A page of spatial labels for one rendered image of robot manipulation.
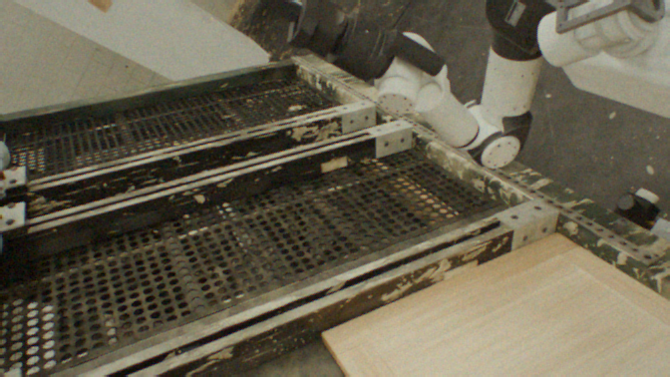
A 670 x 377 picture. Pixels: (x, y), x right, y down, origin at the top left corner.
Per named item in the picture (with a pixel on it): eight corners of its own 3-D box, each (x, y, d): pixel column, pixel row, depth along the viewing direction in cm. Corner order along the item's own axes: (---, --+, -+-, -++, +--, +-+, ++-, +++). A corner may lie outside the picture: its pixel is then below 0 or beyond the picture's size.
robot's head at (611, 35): (580, 21, 66) (535, 11, 62) (662, -12, 57) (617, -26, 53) (584, 71, 66) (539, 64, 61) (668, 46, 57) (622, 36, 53)
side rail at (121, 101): (297, 88, 219) (295, 63, 214) (11, 151, 178) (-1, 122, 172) (290, 83, 226) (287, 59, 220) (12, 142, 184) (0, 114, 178)
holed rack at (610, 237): (658, 260, 94) (659, 257, 94) (648, 265, 93) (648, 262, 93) (297, 57, 222) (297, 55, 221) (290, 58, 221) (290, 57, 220)
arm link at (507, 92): (502, 120, 108) (522, 24, 92) (534, 160, 100) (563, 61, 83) (452, 133, 107) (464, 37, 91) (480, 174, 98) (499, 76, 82)
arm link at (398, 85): (355, 38, 87) (408, 68, 91) (340, 91, 83) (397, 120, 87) (392, 4, 77) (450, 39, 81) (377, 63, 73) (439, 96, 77)
